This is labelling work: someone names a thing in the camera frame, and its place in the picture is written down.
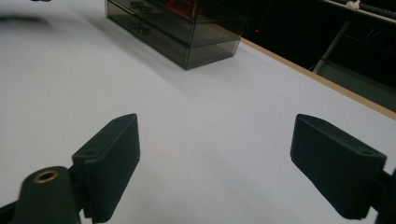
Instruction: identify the red string bracelet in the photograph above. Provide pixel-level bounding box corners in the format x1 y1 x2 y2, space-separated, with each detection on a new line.
165 0 204 19

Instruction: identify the dark device with red light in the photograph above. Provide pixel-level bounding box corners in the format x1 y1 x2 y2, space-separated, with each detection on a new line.
246 0 275 40

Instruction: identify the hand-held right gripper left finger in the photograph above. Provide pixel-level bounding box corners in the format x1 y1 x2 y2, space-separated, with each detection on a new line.
71 113 141 224

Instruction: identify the black keyboard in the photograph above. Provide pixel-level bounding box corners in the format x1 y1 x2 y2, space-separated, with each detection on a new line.
337 0 396 21

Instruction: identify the grey lower desk shelf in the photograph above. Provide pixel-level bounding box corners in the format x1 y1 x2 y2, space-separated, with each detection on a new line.
313 60 396 114

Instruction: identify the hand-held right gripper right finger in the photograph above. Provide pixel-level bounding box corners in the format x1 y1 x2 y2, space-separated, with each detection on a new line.
290 113 388 221

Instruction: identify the white metal desk leg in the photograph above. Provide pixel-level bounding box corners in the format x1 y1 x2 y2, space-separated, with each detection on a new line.
312 20 352 75

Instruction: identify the wooden background desk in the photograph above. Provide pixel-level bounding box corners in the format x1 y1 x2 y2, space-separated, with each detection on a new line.
320 0 396 26

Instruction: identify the smoky clear acrylic drawer organizer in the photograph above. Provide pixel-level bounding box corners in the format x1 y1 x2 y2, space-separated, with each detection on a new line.
104 0 248 71

